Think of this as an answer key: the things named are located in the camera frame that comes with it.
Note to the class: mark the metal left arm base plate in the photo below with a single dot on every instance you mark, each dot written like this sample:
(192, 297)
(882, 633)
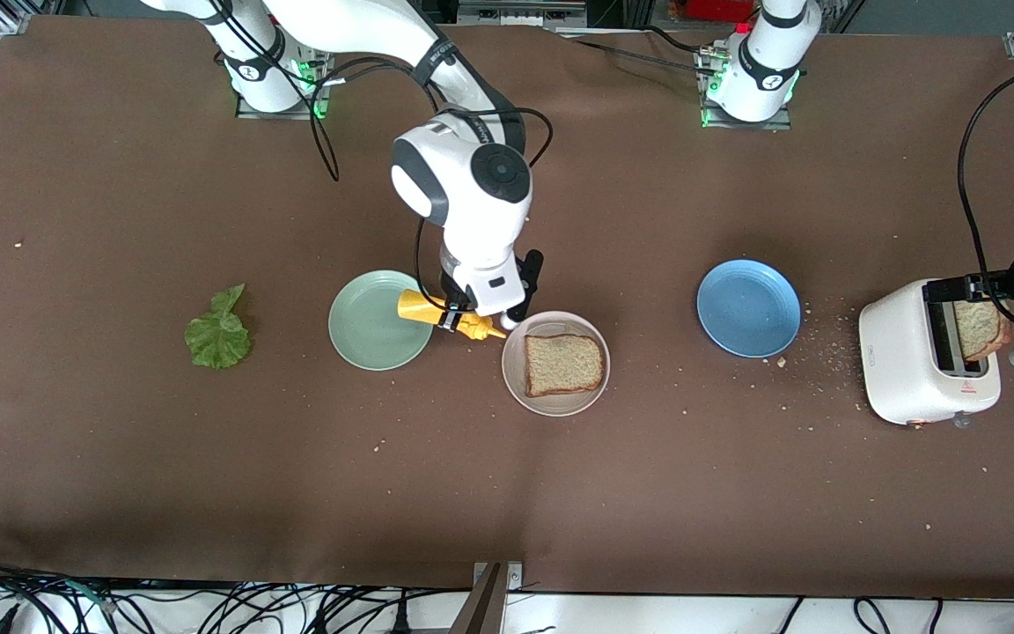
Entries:
(780, 123)

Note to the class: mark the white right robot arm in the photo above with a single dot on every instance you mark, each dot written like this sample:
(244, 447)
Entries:
(463, 176)

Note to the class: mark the blue plate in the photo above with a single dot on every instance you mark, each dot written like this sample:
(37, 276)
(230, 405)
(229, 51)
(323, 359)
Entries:
(749, 308)

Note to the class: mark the dark grey metal bar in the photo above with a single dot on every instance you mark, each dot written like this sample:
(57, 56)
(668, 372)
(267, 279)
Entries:
(481, 608)

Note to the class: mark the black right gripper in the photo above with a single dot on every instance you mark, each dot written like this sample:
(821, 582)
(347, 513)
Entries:
(453, 289)

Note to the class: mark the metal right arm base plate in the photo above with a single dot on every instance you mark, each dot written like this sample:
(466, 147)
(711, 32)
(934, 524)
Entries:
(247, 113)

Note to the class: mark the beige plate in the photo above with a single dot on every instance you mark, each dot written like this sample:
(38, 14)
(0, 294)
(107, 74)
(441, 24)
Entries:
(560, 405)

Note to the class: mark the green lettuce leaf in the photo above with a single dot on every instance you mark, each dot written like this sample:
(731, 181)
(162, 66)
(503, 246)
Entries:
(218, 339)

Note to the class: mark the brown bread slice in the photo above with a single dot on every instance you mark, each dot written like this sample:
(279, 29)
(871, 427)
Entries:
(564, 365)
(978, 330)

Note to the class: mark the silver power strip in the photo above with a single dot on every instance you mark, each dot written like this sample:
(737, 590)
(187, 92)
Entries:
(520, 12)

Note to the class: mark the silver table edge bracket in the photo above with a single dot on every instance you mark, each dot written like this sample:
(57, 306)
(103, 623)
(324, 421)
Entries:
(516, 574)

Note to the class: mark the pale green plate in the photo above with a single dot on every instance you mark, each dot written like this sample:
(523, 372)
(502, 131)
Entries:
(371, 326)

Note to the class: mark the brown tablecloth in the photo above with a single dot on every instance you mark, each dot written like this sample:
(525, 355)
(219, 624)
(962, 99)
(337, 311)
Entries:
(507, 493)

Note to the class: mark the white toaster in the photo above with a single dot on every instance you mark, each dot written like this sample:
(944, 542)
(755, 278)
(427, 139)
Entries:
(899, 361)

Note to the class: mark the red box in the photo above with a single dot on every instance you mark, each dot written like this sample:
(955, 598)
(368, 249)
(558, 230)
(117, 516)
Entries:
(718, 9)

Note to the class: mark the yellow mustard squeeze bottle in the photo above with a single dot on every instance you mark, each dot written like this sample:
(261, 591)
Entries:
(415, 306)

